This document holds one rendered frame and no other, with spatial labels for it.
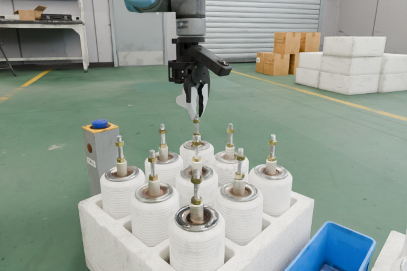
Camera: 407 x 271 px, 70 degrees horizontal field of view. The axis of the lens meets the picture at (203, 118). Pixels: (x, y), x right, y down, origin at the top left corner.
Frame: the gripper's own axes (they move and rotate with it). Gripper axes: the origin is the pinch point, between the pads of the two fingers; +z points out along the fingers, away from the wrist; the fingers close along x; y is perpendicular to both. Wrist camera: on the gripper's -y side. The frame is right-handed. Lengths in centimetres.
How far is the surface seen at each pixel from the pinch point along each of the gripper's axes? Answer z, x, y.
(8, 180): 34, 22, 77
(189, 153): 10.1, 4.2, 0.0
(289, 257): 26.3, 6.9, -29.6
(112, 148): 8.7, 15.9, 16.9
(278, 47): -5, -353, 122
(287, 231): 18.5, 9.0, -29.4
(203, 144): 9.2, -2.0, -0.3
